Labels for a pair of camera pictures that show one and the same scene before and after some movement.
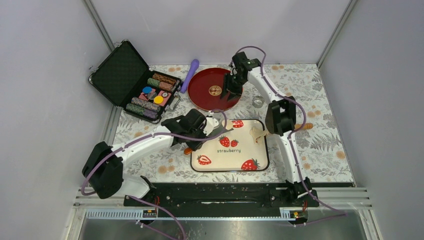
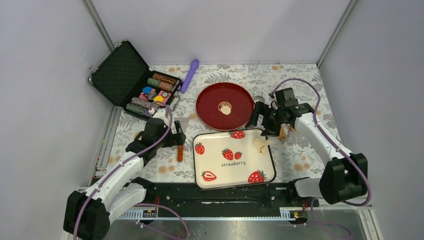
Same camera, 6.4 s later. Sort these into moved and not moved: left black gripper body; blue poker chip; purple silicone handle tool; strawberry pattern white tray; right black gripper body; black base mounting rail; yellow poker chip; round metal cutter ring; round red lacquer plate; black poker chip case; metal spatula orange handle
Moved: round red lacquer plate; left black gripper body; metal spatula orange handle; strawberry pattern white tray; right black gripper body
Not moved: black base mounting rail; black poker chip case; purple silicone handle tool; round metal cutter ring; yellow poker chip; blue poker chip
